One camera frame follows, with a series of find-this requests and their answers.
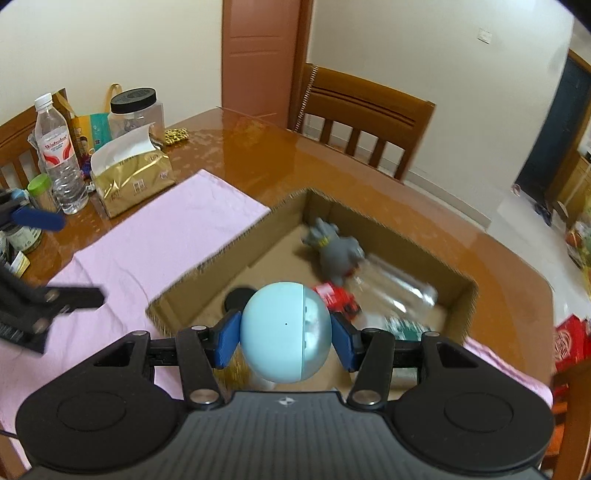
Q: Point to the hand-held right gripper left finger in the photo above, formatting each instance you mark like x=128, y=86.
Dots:
x=228, y=339

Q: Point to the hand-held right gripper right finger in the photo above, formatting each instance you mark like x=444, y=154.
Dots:
x=344, y=341

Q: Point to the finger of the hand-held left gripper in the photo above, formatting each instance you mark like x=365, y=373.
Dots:
x=46, y=297
x=39, y=219

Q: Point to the black round lid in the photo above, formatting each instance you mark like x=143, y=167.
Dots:
x=238, y=297

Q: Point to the red toy car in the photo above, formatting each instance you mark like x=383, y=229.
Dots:
x=337, y=297

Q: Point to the light blue round toy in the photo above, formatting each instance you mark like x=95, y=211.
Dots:
x=277, y=332

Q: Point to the green and white packet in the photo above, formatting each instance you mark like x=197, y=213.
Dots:
x=406, y=328

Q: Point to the clear plastic jar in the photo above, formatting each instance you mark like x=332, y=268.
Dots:
x=397, y=286

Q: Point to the grey plush toy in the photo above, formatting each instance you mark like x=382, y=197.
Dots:
x=337, y=256

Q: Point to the cardboard box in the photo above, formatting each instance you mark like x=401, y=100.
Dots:
x=277, y=258

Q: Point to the small bottle with green cap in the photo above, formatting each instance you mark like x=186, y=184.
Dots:
x=39, y=187

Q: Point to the small white card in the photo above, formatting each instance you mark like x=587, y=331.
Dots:
x=19, y=264

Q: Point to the clear water bottle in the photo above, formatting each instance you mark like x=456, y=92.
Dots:
x=60, y=157

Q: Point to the gold tissue pack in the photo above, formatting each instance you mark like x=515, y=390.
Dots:
x=134, y=184

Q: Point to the colourful paper bag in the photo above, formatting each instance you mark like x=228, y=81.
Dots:
x=92, y=131

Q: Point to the pink cloth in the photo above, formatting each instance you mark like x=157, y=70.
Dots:
x=152, y=240

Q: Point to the clear jar with black lid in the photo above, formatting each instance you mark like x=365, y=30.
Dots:
x=134, y=115

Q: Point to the red gift box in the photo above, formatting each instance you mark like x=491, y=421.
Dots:
x=572, y=344

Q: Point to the dark slippers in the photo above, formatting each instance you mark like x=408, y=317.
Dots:
x=543, y=213

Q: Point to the wooden chair with slatted back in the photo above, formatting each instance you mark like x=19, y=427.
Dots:
x=369, y=99

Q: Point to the brown wooden door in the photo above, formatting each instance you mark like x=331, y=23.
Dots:
x=258, y=60

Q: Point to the wooden cabinet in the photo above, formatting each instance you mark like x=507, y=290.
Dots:
x=572, y=184

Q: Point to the dark blue door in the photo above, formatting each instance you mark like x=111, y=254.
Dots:
x=563, y=129

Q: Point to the white light switch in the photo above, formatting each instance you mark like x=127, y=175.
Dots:
x=484, y=36

